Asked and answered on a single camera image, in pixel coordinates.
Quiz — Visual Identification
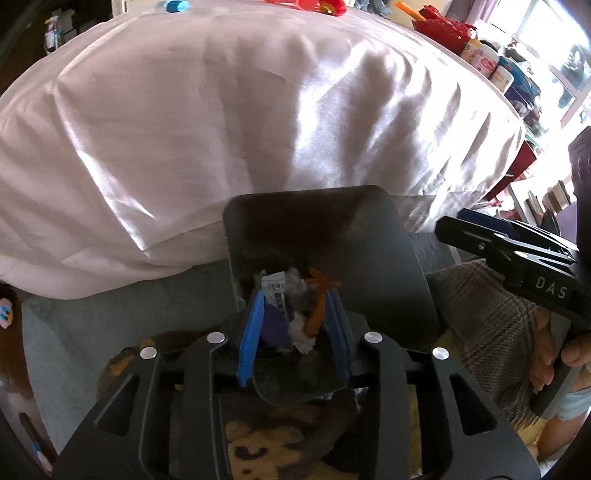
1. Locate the person's plaid trouser leg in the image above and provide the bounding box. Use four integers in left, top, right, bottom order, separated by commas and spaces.
425, 258, 555, 435

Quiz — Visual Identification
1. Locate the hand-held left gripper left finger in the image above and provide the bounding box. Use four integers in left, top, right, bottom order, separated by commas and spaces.
52, 290, 267, 480

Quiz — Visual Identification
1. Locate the red box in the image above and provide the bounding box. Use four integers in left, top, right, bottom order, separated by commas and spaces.
485, 141, 539, 201

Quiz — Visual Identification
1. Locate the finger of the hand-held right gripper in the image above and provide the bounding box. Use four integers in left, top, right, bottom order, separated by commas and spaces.
456, 208, 561, 245
435, 216, 527, 280

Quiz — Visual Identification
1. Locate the window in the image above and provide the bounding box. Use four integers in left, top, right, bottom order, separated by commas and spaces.
489, 0, 591, 125

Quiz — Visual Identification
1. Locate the white paper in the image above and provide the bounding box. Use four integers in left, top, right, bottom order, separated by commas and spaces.
286, 314, 318, 355

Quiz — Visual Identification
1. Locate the orange plastic stick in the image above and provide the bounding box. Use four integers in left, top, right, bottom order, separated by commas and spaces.
396, 0, 426, 21

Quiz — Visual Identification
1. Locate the red toy car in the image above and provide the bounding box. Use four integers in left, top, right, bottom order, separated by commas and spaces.
286, 0, 347, 17

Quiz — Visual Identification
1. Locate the black trash bin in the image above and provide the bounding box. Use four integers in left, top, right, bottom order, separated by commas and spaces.
222, 185, 439, 407

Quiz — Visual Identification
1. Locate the small white canister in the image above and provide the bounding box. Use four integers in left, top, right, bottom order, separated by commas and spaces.
489, 60, 515, 90

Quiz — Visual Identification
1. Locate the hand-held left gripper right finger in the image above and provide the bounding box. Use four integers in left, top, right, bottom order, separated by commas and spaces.
321, 290, 541, 480

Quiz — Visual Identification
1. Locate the red plastic basket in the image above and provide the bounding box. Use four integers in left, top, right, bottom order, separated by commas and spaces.
413, 4, 476, 54

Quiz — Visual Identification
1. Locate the silver foil wrapper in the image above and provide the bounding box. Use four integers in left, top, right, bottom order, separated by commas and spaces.
285, 267, 315, 319

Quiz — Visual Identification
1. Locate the person's right hand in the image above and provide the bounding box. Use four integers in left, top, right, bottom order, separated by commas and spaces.
530, 308, 591, 393

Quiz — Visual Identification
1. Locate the orange paper wrapper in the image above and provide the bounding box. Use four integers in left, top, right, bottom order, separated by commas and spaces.
302, 267, 342, 337

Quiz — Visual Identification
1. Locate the cartoon print cushion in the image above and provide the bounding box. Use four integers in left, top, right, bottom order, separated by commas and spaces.
0, 284, 56, 476

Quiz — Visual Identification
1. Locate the brown bear print mat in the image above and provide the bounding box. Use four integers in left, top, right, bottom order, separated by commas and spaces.
97, 332, 426, 480

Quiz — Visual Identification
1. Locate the grey blue blanket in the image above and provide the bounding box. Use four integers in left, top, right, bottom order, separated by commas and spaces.
21, 258, 241, 453

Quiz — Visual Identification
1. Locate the blue round tin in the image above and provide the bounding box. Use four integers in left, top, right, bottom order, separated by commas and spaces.
503, 58, 541, 112

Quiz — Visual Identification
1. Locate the pink satin tablecloth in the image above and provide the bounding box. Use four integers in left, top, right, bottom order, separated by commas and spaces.
0, 0, 527, 301

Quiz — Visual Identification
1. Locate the white canister pink label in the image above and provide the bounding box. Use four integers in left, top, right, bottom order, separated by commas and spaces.
475, 41, 503, 77

